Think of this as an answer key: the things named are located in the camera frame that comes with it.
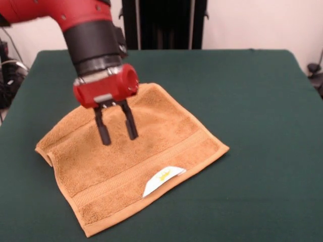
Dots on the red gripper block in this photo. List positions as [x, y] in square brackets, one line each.
[108, 87]

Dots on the tan terry towel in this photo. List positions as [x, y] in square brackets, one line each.
[126, 161]

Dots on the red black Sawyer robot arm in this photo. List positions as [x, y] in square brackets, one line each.
[83, 32]

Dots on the dark green table cloth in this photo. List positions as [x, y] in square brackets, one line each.
[252, 176]

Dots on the dark grey stand base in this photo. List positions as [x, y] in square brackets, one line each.
[313, 67]

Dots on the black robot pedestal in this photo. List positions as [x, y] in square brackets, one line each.
[164, 25]

